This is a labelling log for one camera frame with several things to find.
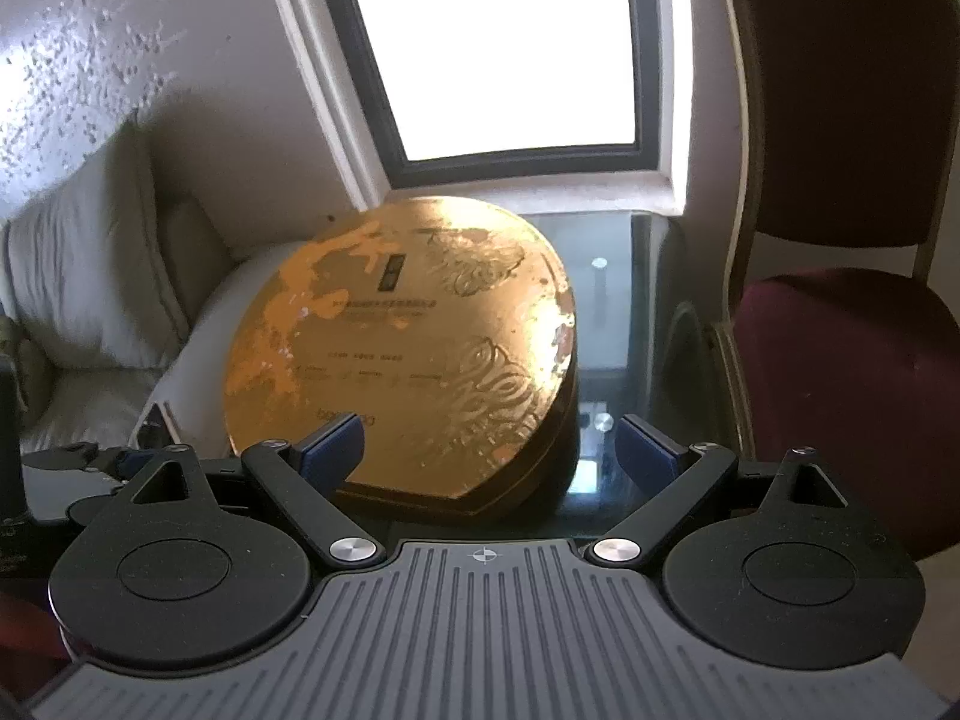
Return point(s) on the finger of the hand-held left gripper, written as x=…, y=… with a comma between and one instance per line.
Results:
x=112, y=459

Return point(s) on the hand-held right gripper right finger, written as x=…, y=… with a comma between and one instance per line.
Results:
x=649, y=451

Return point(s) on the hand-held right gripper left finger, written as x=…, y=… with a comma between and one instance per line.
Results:
x=334, y=451

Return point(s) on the golden gift box lid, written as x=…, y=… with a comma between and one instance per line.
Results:
x=390, y=345

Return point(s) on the golden round gift box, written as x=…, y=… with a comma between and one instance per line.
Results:
x=525, y=504

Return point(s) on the glass desktop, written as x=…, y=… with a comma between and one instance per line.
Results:
x=626, y=360

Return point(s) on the beige leather sofa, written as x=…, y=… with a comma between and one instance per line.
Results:
x=82, y=292

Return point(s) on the maroon upholstered chair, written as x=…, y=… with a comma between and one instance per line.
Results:
x=847, y=330

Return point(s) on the window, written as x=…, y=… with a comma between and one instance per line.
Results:
x=487, y=52

